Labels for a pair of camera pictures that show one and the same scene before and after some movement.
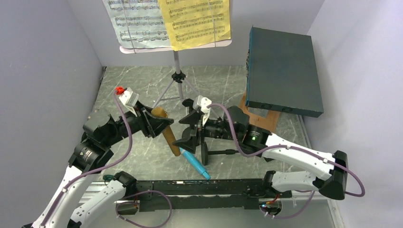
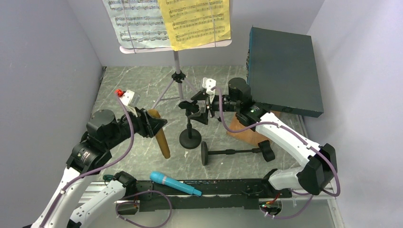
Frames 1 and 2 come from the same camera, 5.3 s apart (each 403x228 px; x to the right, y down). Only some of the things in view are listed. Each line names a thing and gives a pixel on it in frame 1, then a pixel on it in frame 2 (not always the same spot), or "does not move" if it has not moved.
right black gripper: (189, 142) → (202, 116)
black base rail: (158, 195) does not move
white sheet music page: (138, 23) does not move
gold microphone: (168, 133) → (160, 136)
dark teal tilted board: (282, 72) does not move
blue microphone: (196, 163) → (158, 177)
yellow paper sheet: (191, 23) does not move
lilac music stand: (176, 90) does not move
